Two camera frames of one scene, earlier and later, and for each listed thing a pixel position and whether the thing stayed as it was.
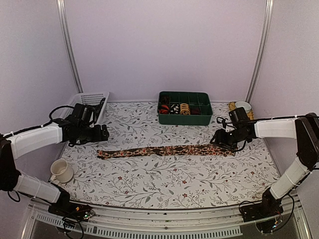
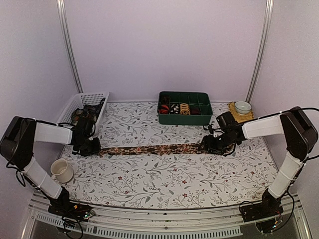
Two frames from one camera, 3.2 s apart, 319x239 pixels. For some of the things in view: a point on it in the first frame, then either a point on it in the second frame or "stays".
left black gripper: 98,137 -> 96,148
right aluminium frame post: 268,20 stays
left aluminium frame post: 61,5 stays
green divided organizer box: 184,108 stays
